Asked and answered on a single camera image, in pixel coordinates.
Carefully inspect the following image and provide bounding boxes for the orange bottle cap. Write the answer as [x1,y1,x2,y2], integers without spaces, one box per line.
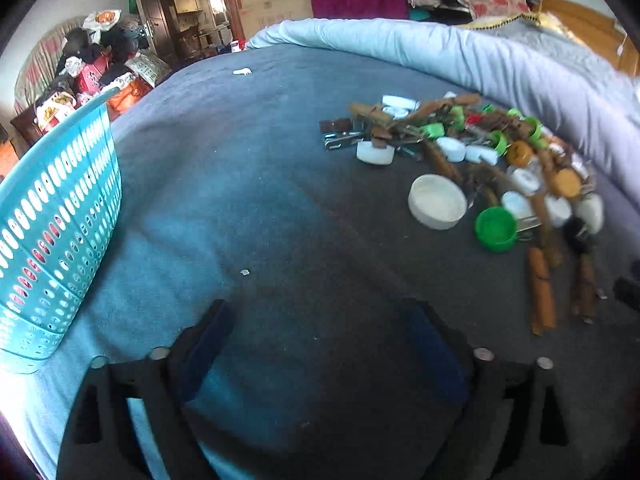
[506,140,534,167]
[552,169,582,199]

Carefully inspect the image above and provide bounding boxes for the white perforated basket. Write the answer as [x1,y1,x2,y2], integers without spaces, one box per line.
[125,55,174,84]

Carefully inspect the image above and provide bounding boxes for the large green bottle cap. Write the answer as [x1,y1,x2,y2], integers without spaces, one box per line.
[475,207,518,252]

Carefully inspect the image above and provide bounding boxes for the grey blue bed blanket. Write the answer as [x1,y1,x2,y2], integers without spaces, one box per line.
[0,42,640,480]

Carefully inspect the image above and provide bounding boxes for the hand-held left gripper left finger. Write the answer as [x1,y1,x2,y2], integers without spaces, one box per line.
[60,299,235,480]

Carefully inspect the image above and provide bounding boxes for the light blue rolled quilt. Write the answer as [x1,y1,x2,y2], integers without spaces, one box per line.
[244,17,640,206]

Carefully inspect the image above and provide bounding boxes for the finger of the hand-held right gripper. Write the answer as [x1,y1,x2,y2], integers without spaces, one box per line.
[614,276,640,306]

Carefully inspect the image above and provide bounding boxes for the orange wooden headboard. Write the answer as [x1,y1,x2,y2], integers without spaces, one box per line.
[530,0,632,77]

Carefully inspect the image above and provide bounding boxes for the silver metal clip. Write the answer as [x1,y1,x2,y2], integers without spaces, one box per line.
[324,130,364,151]

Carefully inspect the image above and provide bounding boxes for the black bottle cap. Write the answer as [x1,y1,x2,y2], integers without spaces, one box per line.
[564,217,594,254]

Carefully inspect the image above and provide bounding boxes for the striped armchair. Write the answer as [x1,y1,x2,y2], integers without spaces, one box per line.
[14,16,86,116]

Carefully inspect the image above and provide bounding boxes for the pile of bags and clothes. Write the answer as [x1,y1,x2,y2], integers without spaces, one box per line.
[35,9,173,131]

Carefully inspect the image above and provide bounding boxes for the dark wooden door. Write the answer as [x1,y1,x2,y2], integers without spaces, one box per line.
[132,0,177,68]

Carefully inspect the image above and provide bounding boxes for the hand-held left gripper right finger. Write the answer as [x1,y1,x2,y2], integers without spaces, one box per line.
[401,298,576,480]

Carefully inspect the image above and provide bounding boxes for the wide white plastic lid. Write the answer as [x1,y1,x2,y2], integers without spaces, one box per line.
[408,174,468,231]

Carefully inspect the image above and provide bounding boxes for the cardboard box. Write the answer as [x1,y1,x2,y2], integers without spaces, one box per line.
[235,0,314,42]

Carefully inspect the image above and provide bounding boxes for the teal perforated plastic basket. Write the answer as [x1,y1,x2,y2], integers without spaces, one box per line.
[0,87,124,375]

